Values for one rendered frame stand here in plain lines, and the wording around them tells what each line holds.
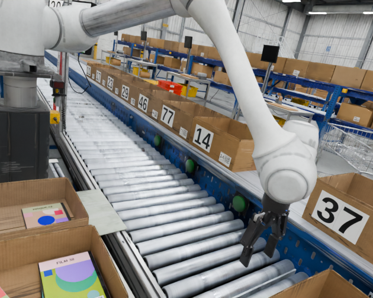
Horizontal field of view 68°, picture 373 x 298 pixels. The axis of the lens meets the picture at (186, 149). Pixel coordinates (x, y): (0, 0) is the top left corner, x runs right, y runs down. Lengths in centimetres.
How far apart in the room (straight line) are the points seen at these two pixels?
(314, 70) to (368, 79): 107
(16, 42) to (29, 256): 67
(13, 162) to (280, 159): 96
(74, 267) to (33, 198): 41
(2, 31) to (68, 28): 22
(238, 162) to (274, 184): 82
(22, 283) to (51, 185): 40
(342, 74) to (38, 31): 562
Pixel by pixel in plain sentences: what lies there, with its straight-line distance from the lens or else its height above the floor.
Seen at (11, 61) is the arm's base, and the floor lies 124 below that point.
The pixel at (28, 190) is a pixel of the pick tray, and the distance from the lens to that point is 114.
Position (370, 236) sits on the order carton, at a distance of 104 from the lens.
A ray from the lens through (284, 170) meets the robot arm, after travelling 54.
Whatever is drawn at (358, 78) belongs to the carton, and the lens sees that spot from 604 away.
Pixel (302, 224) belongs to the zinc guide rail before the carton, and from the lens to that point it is 109.
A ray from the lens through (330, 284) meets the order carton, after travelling 89.
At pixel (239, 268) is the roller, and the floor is 74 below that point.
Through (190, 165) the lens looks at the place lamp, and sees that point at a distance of 148.
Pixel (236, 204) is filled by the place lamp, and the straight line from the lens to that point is 124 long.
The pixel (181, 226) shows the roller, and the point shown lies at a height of 74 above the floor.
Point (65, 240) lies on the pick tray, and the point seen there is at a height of 81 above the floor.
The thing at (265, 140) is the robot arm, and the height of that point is 124.
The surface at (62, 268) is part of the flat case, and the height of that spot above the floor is 80.
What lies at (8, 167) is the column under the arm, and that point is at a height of 85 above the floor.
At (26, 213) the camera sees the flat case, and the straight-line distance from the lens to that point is 109.
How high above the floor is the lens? 137
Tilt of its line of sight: 19 degrees down
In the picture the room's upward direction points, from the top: 12 degrees clockwise
